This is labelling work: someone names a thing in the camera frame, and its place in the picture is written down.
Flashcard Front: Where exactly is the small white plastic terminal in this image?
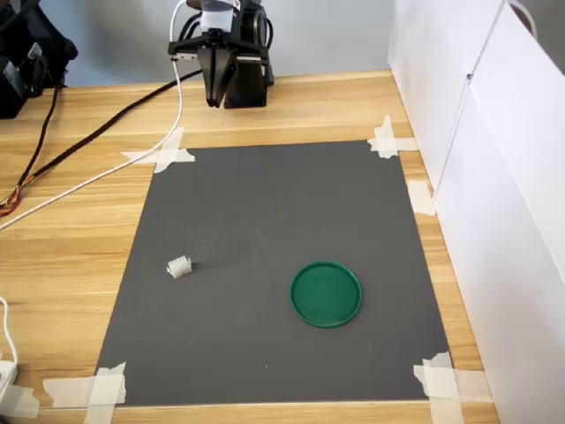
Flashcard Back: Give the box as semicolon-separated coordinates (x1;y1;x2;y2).
166;254;193;281

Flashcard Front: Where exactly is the round green lid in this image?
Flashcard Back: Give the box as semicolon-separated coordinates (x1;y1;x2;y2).
289;261;364;330

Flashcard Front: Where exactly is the white masking tape strip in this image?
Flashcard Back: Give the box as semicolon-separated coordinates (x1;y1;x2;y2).
412;364;493;404
373;115;399;160
120;147;197;166
0;382;41;420
153;126;185;174
83;361;127;424
41;374;127;408
421;351;465;424
366;137;418;154
406;179;438;217

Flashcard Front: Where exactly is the dark grey mat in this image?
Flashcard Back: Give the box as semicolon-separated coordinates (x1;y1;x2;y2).
94;139;455;406

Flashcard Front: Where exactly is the white partition panel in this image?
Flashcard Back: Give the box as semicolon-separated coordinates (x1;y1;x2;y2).
433;0;565;424
387;0;505;192

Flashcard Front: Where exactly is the white curved tube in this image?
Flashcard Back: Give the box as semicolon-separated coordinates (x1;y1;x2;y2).
507;0;539;39

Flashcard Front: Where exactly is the white camera cable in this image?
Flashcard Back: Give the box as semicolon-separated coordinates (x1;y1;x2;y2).
0;0;192;232

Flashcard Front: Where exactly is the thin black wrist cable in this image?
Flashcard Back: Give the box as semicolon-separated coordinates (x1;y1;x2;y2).
177;11;203;43

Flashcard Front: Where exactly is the black braided cable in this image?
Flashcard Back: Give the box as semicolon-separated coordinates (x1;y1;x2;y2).
15;83;62;191
17;68;209;189

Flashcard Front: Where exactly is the coloured wire bundle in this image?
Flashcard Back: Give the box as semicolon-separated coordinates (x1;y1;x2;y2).
0;174;36;217

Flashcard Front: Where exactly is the white bracket cable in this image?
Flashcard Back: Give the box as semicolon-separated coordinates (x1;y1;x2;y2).
0;296;19;367

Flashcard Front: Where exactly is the small white bracket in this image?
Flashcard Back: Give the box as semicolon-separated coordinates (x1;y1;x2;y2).
0;359;19;398

